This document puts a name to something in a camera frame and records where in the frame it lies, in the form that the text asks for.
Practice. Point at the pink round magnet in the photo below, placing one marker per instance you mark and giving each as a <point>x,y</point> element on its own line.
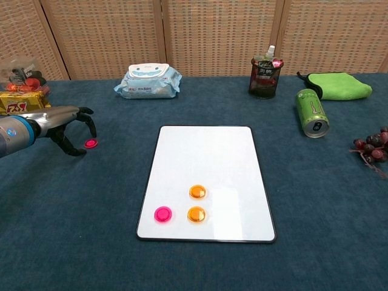
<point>163,214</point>
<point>91,143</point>

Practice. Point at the white magnetic board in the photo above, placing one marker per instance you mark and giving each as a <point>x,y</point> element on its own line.
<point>227,157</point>

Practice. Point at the dark red grape bunch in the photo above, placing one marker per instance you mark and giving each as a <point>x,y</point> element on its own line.
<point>369,148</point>

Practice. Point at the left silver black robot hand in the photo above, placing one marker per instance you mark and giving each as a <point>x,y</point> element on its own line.
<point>54,118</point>

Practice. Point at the green folded towel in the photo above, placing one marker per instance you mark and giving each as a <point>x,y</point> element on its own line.
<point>339,86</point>

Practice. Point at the orange round magnet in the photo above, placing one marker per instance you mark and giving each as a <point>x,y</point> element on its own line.
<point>197,191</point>
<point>196,214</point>

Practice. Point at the woven folding screen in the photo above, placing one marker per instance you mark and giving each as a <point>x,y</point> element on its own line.
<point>212,30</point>

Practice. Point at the drink pouch with white cap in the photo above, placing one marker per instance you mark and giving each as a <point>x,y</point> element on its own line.
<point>270,53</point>

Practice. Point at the yellow snack pack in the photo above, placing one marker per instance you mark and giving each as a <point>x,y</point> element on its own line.
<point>18,101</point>

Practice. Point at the blue wet wipes pack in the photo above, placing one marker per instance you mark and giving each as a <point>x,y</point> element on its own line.
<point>145,88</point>

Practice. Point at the pink foil packet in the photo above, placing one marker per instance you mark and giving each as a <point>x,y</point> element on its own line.
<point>276,64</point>

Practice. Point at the green drink can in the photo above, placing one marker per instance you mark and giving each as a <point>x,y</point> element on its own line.
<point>310,109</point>

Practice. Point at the black mesh pen holder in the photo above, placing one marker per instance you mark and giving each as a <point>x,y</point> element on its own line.
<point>263,89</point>

